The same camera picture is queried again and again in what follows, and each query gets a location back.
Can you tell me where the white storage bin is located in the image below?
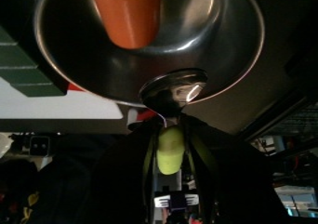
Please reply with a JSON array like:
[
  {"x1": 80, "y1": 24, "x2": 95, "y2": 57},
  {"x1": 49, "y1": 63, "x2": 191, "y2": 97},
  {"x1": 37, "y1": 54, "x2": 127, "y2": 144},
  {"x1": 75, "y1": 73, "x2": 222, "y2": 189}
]
[{"x1": 274, "y1": 185, "x2": 318, "y2": 218}]

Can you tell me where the green striped block red dot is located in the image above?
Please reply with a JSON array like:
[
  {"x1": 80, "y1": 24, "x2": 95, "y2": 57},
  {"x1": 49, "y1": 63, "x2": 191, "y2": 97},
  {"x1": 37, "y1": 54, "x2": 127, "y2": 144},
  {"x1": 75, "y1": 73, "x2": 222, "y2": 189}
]
[{"x1": 0, "y1": 0, "x2": 69, "y2": 99}]

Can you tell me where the metal wire shelf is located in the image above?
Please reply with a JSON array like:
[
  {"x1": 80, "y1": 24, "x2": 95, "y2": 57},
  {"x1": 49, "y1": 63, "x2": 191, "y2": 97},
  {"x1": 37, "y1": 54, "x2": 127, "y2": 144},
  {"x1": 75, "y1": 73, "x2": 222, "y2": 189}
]
[{"x1": 247, "y1": 94, "x2": 318, "y2": 185}]

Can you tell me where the shiny metal bowl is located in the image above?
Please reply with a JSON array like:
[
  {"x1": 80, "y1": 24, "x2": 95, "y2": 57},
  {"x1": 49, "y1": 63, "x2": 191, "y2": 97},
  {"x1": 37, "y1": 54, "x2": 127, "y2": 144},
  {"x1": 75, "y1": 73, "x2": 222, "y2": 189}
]
[{"x1": 32, "y1": 0, "x2": 267, "y2": 107}]

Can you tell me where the metal spoon with green handle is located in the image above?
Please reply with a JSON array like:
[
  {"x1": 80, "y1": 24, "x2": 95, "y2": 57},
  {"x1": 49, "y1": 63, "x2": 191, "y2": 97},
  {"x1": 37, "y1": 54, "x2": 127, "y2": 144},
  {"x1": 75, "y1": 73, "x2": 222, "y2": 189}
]
[{"x1": 138, "y1": 68, "x2": 208, "y2": 177}]

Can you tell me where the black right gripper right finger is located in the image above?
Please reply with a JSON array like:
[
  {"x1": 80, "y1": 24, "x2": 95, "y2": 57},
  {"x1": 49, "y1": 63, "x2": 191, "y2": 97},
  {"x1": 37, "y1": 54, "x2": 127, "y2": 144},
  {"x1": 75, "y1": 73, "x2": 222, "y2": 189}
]
[{"x1": 180, "y1": 115, "x2": 291, "y2": 224}]

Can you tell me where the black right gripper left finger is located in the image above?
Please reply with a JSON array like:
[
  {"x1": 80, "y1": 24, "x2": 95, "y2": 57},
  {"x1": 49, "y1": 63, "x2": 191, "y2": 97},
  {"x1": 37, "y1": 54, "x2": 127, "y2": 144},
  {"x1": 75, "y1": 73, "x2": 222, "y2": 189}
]
[{"x1": 77, "y1": 115, "x2": 168, "y2": 224}]

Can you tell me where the orange toy carrot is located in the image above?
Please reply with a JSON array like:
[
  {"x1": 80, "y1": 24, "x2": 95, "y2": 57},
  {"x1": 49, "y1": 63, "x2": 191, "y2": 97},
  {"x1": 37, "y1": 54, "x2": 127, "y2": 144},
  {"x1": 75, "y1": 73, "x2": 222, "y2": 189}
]
[{"x1": 87, "y1": 0, "x2": 164, "y2": 51}]

